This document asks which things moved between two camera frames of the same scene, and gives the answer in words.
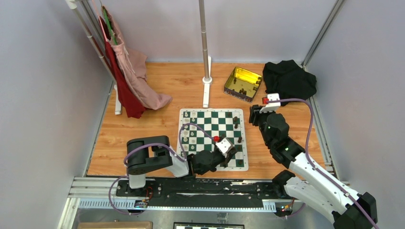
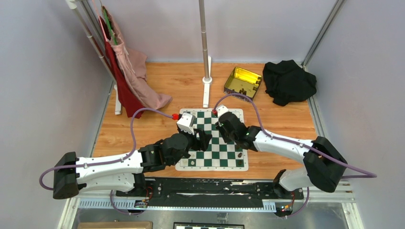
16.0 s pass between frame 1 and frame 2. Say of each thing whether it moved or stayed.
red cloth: stayed
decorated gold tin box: stayed
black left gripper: moved
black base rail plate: stayed
